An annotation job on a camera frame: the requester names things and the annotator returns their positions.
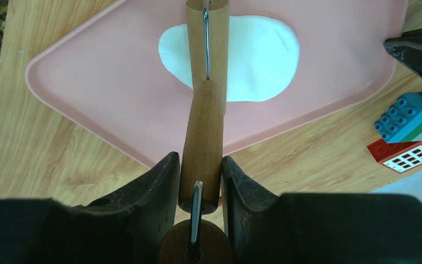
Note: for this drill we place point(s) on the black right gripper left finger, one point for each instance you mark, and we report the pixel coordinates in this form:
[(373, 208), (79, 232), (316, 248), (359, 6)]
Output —
[(125, 226)]

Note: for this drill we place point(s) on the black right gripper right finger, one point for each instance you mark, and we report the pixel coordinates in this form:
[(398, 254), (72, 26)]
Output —
[(308, 227)]

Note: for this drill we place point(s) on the wooden dough roller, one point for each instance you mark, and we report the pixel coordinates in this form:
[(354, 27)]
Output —
[(196, 240)]

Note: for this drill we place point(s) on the pink rectangular tray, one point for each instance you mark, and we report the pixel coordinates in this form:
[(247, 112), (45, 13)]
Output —
[(107, 76)]

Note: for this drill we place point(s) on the white dough ball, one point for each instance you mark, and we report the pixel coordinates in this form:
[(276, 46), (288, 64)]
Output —
[(263, 57)]

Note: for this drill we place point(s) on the blue green white brick stack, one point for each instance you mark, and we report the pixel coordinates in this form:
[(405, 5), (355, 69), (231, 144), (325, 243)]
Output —
[(402, 122)]

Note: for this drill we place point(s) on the red window toy brick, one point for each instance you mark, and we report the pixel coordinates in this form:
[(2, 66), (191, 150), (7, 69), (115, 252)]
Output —
[(399, 157)]

